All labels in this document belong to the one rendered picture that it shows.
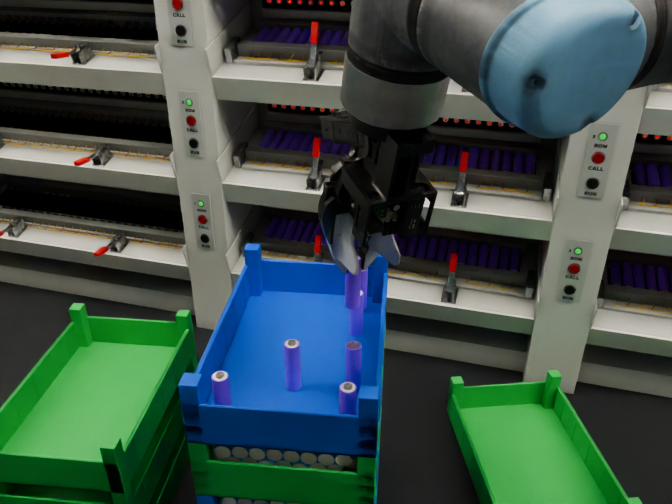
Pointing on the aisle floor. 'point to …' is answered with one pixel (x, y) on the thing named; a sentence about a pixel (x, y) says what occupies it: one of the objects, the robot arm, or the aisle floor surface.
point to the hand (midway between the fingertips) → (352, 257)
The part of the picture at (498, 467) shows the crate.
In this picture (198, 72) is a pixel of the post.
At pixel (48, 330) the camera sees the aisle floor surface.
